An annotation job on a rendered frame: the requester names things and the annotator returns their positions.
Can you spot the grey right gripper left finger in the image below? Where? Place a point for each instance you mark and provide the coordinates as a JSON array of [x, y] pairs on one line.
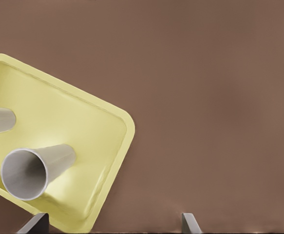
[[35, 224]]

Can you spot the pale yellow rectangular tray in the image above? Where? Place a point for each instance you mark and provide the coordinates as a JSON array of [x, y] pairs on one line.
[[66, 117]]

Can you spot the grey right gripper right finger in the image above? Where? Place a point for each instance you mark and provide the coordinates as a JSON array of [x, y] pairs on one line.
[[190, 223]]

